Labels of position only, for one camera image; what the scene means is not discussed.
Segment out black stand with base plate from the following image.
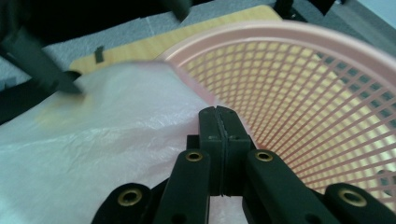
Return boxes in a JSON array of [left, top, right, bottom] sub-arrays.
[[273, 0, 344, 18]]

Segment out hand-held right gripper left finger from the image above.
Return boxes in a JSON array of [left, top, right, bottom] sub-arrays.
[[198, 105, 225, 198]]

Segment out pink plastic mesh basket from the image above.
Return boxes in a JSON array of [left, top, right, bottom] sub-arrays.
[[157, 20, 396, 216]]

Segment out pink and white plastic bag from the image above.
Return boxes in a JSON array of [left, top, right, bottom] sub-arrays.
[[0, 60, 250, 224]]

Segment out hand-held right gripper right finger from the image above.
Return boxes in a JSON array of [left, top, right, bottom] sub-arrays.
[[217, 105, 253, 198]]

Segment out grey tape strip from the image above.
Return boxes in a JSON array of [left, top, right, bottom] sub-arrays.
[[93, 46, 106, 64]]

